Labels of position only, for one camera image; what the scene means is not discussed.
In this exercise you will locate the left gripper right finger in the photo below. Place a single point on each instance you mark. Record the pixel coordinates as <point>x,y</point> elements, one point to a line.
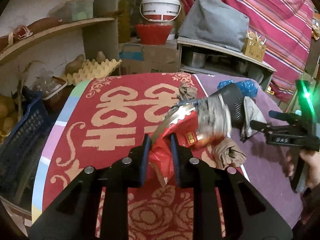
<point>226,204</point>

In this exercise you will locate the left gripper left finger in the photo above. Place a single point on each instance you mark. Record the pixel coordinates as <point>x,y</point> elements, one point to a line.
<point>95,194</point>

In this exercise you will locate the white paper bag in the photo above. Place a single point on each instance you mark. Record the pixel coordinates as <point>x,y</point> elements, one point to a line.
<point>252,112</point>

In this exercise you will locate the brown paper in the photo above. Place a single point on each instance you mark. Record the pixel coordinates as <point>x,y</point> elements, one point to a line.
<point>228,153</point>

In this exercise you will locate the blue plastic bag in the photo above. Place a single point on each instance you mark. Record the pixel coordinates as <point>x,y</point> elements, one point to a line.
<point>247,87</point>

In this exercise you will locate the silver foil wrapper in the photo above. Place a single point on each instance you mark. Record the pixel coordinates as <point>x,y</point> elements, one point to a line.
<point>219,112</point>

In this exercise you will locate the red plastic wrapper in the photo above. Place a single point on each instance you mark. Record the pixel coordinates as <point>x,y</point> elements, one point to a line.
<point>178,129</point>

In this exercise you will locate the dark blue crate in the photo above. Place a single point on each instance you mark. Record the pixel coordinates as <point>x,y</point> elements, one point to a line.
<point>34,122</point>

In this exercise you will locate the yellow utensil basket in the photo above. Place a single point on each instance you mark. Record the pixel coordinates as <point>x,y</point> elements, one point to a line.
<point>254,46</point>

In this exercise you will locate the red floral mat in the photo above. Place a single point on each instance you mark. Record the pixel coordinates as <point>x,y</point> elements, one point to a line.
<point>100,122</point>

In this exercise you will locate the crumpled brown paper ball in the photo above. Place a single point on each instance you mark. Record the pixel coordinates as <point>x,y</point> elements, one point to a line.
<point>186,92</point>

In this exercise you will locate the striped pink curtain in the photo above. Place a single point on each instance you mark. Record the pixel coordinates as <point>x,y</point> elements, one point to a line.
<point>286,25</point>

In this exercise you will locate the steel pot in shelf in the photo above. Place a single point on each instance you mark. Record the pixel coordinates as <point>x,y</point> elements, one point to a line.
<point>195,60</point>

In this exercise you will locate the grey low shelf unit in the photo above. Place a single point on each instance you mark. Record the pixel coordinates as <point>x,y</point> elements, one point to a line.
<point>221,60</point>

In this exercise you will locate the yellow egg tray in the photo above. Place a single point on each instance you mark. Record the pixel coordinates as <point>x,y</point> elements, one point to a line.
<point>91,70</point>

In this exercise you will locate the potato on egg tray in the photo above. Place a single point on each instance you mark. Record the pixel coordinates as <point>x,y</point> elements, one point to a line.
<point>75,65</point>

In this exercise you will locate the cardboard box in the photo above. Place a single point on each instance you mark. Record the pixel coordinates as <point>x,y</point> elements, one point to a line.
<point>140,58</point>

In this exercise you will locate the red plastic bowl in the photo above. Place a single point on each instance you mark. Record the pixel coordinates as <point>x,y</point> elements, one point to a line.
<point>153,34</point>

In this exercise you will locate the white plastic bucket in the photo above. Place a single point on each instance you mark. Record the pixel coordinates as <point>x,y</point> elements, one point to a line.
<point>160,10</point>

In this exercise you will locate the clear plastic container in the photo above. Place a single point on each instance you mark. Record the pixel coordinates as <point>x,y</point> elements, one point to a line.
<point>73,10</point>

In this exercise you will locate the large oil jug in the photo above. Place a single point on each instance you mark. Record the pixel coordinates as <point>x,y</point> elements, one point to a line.
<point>127,17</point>

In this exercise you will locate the wooden wall shelf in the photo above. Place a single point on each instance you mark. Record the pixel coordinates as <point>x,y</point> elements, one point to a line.
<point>54,47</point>

